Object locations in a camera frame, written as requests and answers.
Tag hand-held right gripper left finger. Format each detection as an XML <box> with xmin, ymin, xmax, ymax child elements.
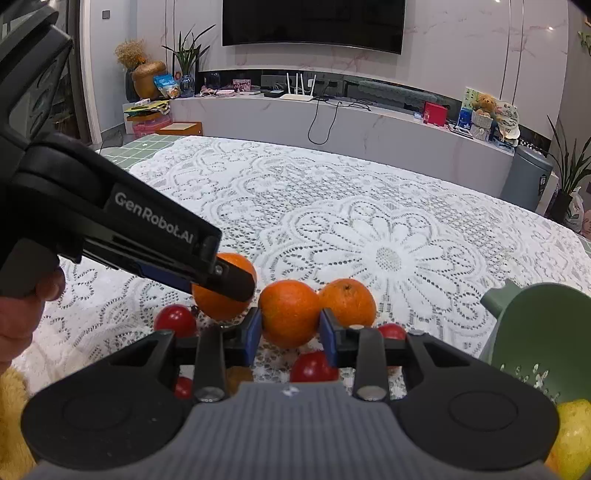
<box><xmin>111</xmin><ymin>307</ymin><xmax>264</xmax><ymax>402</ymax></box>

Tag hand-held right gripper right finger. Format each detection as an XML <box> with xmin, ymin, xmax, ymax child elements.
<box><xmin>320</xmin><ymin>308</ymin><xmax>467</xmax><ymax>401</ymax></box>

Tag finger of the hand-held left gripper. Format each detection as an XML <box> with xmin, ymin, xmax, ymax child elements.
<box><xmin>136</xmin><ymin>253</ymin><xmax>258</xmax><ymax>303</ymax></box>

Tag orange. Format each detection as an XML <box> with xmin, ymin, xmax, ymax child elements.
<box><xmin>191</xmin><ymin>252</ymin><xmax>258</xmax><ymax>321</ymax></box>
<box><xmin>318</xmin><ymin>278</ymin><xmax>377</xmax><ymax>328</ymax></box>
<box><xmin>257</xmin><ymin>280</ymin><xmax>321</xmax><ymax>349</ymax></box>

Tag green colander bowl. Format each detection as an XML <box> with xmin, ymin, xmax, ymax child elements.
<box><xmin>480</xmin><ymin>279</ymin><xmax>591</xmax><ymax>407</ymax></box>

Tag person's left hand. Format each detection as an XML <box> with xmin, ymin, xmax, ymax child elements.
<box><xmin>0</xmin><ymin>265</ymin><xmax>66</xmax><ymax>377</ymax></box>

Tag pink storage box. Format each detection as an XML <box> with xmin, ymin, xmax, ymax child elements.
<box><xmin>122</xmin><ymin>113</ymin><xmax>174</xmax><ymax>137</ymax></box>

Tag stack of papers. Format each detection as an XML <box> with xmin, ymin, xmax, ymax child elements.
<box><xmin>124</xmin><ymin>100</ymin><xmax>171</xmax><ymax>116</ymax></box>

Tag orange flat box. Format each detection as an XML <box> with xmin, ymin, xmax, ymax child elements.
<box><xmin>156</xmin><ymin>121</ymin><xmax>203</xmax><ymax>137</ymax></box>

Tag gold vase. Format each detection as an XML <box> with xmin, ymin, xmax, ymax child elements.
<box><xmin>131</xmin><ymin>61</ymin><xmax>167</xmax><ymax>100</ymax></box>

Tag blue snack bag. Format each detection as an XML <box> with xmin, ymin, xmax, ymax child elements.
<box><xmin>153</xmin><ymin>74</ymin><xmax>181</xmax><ymax>99</ymax></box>

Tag dried yellow flowers in vase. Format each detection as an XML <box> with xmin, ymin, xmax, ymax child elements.
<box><xmin>115</xmin><ymin>39</ymin><xmax>148</xmax><ymax>103</ymax></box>

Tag green plant in blue vase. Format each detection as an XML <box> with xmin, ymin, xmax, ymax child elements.
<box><xmin>161</xmin><ymin>25</ymin><xmax>217</xmax><ymax>99</ymax></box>

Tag white router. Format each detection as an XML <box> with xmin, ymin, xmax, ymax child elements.
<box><xmin>281</xmin><ymin>73</ymin><xmax>318</xmax><ymax>101</ymax></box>

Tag white marble media console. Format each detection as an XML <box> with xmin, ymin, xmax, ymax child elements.
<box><xmin>168</xmin><ymin>90</ymin><xmax>515</xmax><ymax>199</ymax></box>

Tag yellow fluffy cushion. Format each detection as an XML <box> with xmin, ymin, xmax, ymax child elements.
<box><xmin>0</xmin><ymin>367</ymin><xmax>35</xmax><ymax>480</ymax></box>

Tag red box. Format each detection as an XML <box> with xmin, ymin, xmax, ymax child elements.
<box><xmin>423</xmin><ymin>102</ymin><xmax>448</xmax><ymax>127</ymax></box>

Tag grey trash bin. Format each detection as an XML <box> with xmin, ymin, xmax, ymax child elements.
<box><xmin>501</xmin><ymin>145</ymin><xmax>554</xmax><ymax>210</ymax></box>

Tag yellow-green pear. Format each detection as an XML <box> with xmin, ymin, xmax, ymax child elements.
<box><xmin>545</xmin><ymin>399</ymin><xmax>591</xmax><ymax>480</ymax></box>

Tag black television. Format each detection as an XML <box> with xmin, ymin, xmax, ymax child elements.
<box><xmin>222</xmin><ymin>0</ymin><xmax>407</xmax><ymax>55</ymax></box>

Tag green picture board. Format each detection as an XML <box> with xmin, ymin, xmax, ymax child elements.
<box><xmin>464</xmin><ymin>88</ymin><xmax>485</xmax><ymax>130</ymax></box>

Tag white plastic bag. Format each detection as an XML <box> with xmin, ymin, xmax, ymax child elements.
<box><xmin>563</xmin><ymin>187</ymin><xmax>585</xmax><ymax>232</ymax></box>

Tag tall potted plant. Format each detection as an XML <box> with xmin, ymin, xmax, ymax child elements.
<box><xmin>547</xmin><ymin>115</ymin><xmax>591</xmax><ymax>222</ymax></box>

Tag black cable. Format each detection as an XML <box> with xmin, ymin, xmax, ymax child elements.
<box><xmin>308</xmin><ymin>98</ymin><xmax>372</xmax><ymax>146</ymax></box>

